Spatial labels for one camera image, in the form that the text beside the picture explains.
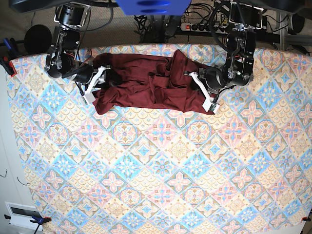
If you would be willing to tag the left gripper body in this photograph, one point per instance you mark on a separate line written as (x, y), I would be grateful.
(210, 84)

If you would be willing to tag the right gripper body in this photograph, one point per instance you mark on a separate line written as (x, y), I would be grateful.
(87, 80)

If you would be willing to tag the maroon long-sleeve t-shirt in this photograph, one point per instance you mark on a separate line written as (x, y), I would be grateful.
(149, 81)

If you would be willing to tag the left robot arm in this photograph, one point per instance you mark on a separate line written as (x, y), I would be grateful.
(240, 45)

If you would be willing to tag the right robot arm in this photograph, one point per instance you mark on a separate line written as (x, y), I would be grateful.
(62, 57)

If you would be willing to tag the white power strip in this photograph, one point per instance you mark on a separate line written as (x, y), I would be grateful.
(192, 27)

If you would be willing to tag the orange black clamp upper left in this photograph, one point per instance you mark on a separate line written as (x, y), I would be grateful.
(8, 66)

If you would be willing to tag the blue clamp upper left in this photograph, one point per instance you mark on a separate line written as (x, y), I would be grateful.
(11, 45)

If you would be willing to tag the blue clamp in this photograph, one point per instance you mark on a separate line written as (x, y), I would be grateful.
(36, 220)
(11, 45)

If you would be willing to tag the patterned tile tablecloth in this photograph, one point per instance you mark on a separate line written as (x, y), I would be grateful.
(244, 170)

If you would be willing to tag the blue clamp lower left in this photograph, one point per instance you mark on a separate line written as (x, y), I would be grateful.
(36, 220)

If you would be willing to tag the white floor outlet box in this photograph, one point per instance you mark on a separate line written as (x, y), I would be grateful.
(21, 215)

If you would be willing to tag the orange clamp lower right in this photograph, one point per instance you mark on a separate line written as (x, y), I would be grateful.
(306, 219)

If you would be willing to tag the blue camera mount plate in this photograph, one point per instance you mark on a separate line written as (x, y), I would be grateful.
(154, 7)

